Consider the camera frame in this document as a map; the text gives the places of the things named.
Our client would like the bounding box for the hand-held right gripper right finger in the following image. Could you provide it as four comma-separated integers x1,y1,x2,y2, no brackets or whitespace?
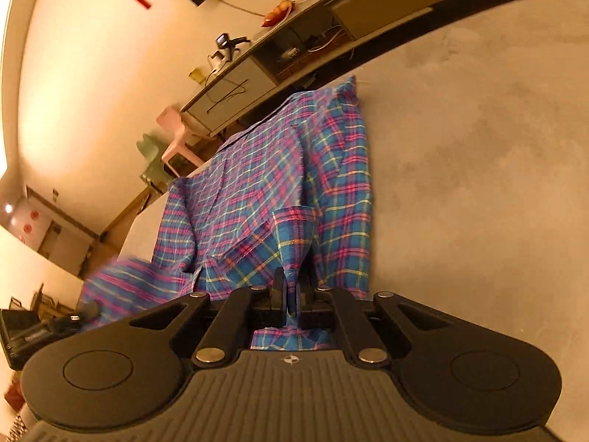
297,281,457,369

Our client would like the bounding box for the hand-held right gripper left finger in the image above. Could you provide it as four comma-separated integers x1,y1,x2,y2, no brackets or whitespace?
131,268,287,369

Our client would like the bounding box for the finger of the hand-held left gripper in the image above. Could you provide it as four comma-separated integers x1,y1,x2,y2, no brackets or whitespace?
52,302,100,333

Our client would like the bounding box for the blue pink plaid shirt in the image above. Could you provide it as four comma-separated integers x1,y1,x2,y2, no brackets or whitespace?
83,76,374,351

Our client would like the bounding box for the wooden door with red decals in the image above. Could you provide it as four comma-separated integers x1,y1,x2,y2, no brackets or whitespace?
17,185,100,278

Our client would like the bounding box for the green plastic stool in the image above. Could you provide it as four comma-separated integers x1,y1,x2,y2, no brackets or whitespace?
137,133,179,190

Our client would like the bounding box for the pink plastic stool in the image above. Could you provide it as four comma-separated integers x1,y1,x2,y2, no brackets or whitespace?
155,105,206,179

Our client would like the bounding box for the long grey TV cabinet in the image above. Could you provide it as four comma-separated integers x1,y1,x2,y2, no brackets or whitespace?
179,0,544,140

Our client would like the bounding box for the small device with screen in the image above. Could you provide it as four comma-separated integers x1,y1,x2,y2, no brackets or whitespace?
208,32,252,68

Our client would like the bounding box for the orange fruit bag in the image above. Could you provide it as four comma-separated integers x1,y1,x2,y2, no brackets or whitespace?
261,0,296,28

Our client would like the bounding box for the black cable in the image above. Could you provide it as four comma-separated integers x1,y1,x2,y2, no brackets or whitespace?
205,80,250,114

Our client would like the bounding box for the white cable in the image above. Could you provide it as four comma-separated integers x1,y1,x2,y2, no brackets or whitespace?
211,0,268,18

